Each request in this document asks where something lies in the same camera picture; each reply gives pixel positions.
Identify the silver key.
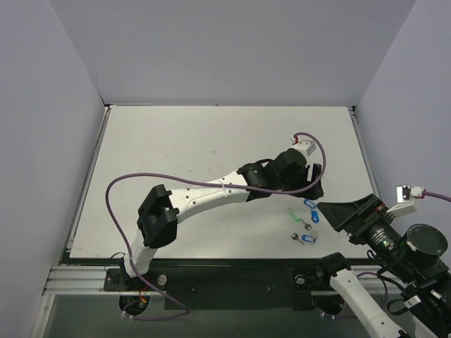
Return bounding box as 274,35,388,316
291,233,304,245
299,218,312,231

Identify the green key tag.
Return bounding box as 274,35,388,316
288,208,300,222

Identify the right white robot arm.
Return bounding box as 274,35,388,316
317,194,450,337

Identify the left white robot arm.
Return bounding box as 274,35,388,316
120,145,325,290

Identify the silver key on blue tag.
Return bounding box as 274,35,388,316
291,233,304,245

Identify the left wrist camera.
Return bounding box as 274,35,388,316
291,137,316,158

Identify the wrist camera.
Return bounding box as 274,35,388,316
291,137,316,158
387,184,425,218

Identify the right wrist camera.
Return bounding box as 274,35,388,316
387,184,425,218

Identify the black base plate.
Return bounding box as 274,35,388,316
104,254,350,314

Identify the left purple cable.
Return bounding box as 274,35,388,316
105,132,327,321

